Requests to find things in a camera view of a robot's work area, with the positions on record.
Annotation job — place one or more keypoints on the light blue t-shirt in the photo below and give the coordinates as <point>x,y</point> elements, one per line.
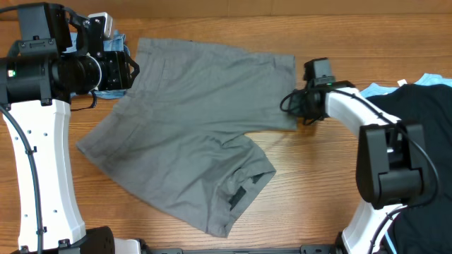
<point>428,101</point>

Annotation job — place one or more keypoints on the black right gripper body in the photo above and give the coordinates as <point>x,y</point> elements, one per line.
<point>311,112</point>

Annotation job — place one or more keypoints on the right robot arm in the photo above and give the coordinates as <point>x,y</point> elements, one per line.
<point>393,171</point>

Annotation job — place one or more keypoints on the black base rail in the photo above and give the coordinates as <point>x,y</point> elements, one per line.
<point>240,250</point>

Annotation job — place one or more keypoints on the grey cotton shorts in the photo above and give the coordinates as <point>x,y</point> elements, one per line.
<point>178,139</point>

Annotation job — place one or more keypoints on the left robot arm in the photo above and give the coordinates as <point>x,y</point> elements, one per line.
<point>60,54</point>

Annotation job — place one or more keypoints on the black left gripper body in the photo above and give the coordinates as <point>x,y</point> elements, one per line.
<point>113,73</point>

